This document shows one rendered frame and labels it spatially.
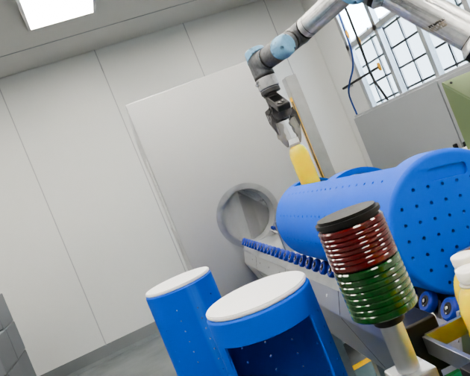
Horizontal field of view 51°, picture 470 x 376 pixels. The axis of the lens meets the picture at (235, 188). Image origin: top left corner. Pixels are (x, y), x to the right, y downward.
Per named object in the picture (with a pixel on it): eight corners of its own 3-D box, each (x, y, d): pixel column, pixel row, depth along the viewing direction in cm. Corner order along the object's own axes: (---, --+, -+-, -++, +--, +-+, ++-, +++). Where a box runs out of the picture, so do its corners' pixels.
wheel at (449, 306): (450, 296, 91) (441, 293, 90) (465, 300, 86) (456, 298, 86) (445, 320, 90) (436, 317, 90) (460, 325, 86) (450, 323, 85)
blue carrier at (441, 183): (356, 245, 182) (340, 171, 182) (539, 275, 95) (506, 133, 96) (285, 264, 177) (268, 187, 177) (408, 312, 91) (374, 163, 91)
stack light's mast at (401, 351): (418, 345, 50) (360, 200, 49) (456, 363, 44) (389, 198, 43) (365, 371, 49) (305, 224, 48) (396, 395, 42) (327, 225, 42)
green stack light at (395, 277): (397, 289, 50) (379, 245, 50) (432, 301, 43) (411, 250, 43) (342, 316, 49) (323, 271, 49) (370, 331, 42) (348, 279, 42)
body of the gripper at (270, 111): (289, 120, 177) (276, 89, 177) (295, 115, 168) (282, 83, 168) (270, 127, 175) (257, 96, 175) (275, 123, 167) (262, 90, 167)
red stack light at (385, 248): (378, 245, 50) (364, 209, 50) (411, 249, 43) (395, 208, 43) (323, 270, 49) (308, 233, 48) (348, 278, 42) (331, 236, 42)
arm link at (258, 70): (252, 44, 165) (238, 55, 172) (265, 74, 165) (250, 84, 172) (268, 41, 170) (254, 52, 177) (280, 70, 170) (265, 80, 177)
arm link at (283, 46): (292, 24, 162) (272, 39, 171) (274, 37, 156) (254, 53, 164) (306, 44, 164) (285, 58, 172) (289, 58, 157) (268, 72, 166)
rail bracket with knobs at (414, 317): (443, 353, 87) (421, 301, 87) (468, 366, 80) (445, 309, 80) (395, 378, 85) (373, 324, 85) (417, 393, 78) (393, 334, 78)
